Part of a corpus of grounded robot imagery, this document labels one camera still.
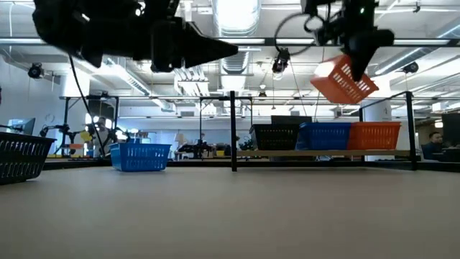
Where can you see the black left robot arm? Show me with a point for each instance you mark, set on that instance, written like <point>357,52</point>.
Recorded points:
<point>90,32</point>

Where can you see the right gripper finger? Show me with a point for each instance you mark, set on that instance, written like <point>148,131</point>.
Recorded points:
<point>363,50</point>

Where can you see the black background robot arm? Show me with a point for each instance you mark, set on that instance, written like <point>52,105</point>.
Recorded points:
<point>61,129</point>

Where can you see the person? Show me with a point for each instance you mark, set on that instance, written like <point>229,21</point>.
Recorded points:
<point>435,145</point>
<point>101,136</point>

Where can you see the small grey monitor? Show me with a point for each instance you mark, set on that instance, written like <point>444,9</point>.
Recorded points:
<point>23,126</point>

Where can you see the large black monitor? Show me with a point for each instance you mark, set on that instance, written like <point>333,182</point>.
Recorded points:
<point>451,129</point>

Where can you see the black overhead camera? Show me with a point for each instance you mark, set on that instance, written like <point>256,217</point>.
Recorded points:
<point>282,61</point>

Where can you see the blue plastic basket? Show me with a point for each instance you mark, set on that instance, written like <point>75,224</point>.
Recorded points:
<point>140,158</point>
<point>323,136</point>

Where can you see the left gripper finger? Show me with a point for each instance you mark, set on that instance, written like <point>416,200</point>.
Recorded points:
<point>205,46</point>

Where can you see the silver ventilation duct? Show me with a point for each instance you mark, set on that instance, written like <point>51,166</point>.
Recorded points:
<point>235,21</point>

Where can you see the wide black monitor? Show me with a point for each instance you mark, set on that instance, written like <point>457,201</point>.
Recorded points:
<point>291,119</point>

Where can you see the black ceiling spotlight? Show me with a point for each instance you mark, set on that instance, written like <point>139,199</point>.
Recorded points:
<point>410,67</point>
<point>36,71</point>

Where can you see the black aluminium table frame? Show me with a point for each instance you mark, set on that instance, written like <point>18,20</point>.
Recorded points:
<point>201,163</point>

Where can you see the black plastic basket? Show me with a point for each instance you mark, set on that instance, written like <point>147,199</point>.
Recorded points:
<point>21,158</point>
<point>275,138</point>

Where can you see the black metal shelf frame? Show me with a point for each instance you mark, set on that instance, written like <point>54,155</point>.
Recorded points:
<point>233,136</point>

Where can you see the wooden shelf board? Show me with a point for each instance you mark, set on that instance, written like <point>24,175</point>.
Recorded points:
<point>323,153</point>

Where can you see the orange plastic basket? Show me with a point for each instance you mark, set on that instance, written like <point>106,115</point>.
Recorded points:
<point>373,136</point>
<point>334,86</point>

